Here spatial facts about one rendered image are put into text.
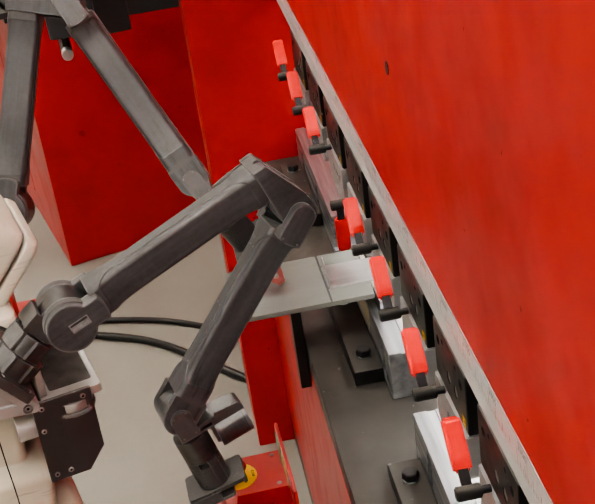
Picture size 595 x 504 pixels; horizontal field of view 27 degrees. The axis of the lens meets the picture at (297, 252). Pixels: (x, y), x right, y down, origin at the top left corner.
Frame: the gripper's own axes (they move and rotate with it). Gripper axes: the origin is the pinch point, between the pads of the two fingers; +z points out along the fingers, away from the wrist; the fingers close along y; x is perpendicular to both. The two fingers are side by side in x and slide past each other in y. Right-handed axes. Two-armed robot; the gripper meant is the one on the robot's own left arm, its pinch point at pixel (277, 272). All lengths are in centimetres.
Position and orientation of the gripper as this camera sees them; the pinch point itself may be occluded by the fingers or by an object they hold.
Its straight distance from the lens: 231.7
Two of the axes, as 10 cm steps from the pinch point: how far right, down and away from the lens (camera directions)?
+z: 5.9, 6.6, 4.6
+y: -1.6, -4.6, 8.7
